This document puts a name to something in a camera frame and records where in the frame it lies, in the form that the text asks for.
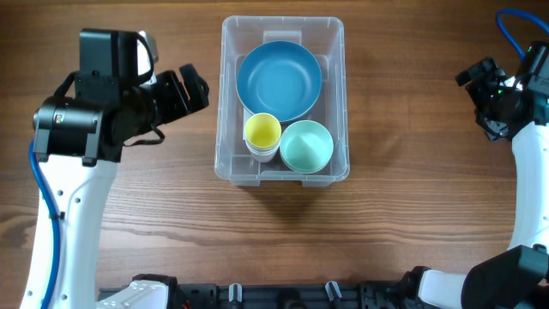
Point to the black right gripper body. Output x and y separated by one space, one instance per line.
489 98

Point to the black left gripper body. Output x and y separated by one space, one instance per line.
159 100

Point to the yellow cup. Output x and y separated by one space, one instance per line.
262 131

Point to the dark blue bowl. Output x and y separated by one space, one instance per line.
281 78

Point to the clear plastic storage container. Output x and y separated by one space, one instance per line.
324 38

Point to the grey cup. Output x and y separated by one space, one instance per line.
265 155

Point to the small mint green bowl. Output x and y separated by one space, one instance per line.
306 146

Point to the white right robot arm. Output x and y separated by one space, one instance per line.
512 279

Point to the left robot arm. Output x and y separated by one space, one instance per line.
72 200

